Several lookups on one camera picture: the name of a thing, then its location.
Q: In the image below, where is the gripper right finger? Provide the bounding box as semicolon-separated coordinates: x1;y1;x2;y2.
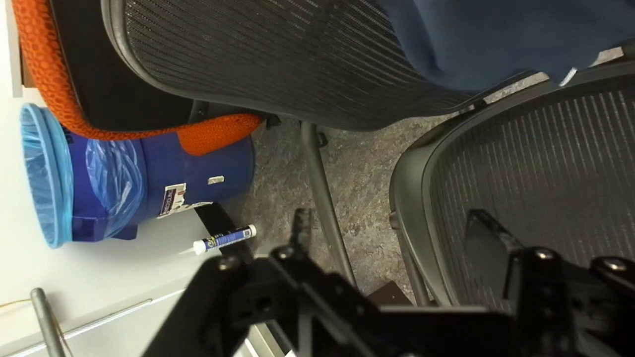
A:
465;209;635;357

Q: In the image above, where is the blue trash bin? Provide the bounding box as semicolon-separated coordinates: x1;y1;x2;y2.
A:
20;103;256;248

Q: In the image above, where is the blue plastic bin liner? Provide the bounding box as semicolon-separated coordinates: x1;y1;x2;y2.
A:
20;103;145;248

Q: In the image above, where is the navy blue hoodie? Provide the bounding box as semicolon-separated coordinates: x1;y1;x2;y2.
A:
373;0;635;94

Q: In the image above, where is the white sealant tube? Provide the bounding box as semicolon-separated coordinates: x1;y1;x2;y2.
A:
179;224;258;256

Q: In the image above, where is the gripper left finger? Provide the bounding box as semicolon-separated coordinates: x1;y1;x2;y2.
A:
141;208;383;357

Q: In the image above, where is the dark brown block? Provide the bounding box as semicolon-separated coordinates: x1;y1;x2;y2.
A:
366;281;413;307

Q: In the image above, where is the orange mesh chair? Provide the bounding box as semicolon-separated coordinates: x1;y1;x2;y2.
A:
12;0;263;156

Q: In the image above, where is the grey metal leg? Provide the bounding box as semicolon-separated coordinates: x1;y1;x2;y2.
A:
299;121;358;288

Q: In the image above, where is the grey metal rod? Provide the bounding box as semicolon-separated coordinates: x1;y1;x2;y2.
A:
30;287;67;357

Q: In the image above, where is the black mesh office chair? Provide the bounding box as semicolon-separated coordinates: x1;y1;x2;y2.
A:
101;0;635;309

